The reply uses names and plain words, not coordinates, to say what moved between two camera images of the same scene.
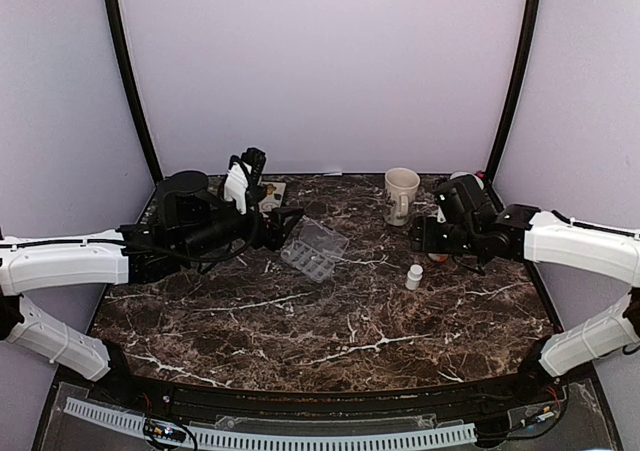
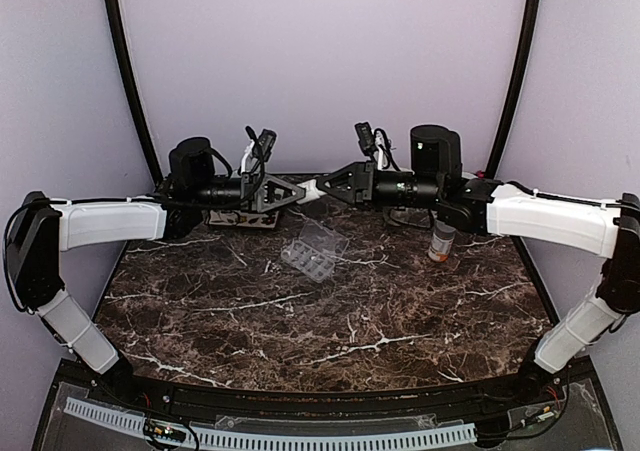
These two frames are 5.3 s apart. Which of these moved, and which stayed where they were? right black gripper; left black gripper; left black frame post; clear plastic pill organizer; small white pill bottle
Moved: left black gripper; small white pill bottle; right black gripper
Stayed: clear plastic pill organizer; left black frame post
